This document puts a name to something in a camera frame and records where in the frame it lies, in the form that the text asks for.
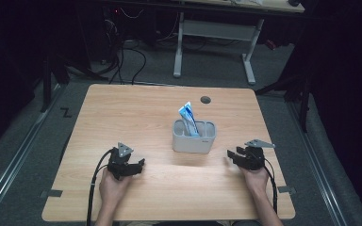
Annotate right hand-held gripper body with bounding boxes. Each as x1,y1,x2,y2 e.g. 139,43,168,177
239,138,277,171

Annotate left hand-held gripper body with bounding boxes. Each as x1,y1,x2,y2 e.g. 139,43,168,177
107,141,140,181

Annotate grey plastic holder box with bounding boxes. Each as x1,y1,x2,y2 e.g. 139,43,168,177
172,119,217,154

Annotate blue white toothpaste tube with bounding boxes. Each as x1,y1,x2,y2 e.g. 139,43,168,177
177,101,202,137

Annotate person's right hand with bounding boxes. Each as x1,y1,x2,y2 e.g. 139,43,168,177
239,165,270,198

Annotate person's left hand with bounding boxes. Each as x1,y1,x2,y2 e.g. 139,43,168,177
98,167,133,205

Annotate black metal stand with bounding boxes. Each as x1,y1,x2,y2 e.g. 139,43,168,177
255,70,313,134
40,51,72,113

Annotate white-framed wooden desk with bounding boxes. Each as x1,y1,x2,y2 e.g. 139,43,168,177
173,0,305,86

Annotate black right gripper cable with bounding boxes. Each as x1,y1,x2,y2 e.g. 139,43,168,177
263,157,279,215

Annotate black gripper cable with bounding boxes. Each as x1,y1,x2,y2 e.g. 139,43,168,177
263,157,279,215
85,148,115,226

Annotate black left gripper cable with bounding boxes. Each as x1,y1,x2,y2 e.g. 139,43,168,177
85,148,115,226

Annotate metal floor rail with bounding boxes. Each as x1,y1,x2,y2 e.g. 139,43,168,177
0,84,66,218
286,101,349,226

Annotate black floor cables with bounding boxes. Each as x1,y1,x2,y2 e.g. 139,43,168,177
105,18,148,86

